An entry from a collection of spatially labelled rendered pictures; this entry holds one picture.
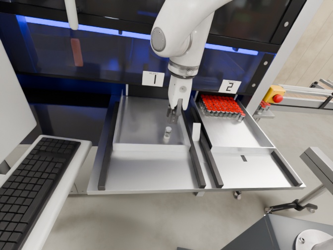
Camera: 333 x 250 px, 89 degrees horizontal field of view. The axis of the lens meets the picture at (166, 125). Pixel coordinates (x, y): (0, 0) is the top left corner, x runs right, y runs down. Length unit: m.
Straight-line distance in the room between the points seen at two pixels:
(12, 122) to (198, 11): 0.65
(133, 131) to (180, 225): 0.96
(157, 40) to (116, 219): 1.24
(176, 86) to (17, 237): 0.52
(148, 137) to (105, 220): 0.91
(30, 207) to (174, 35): 0.55
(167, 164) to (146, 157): 0.07
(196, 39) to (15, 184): 0.62
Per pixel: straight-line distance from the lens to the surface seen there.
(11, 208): 0.62
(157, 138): 0.63
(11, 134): 0.76
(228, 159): 0.66
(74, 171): 0.66
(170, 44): 0.38
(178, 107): 0.49
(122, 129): 0.66
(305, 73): 3.71
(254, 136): 0.83
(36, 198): 0.61
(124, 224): 1.41
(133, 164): 0.56
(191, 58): 0.45
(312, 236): 0.68
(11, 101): 0.74
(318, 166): 1.67
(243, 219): 1.66
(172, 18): 0.37
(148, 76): 0.71
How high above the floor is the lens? 1.33
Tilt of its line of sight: 40 degrees down
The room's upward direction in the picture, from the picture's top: 12 degrees clockwise
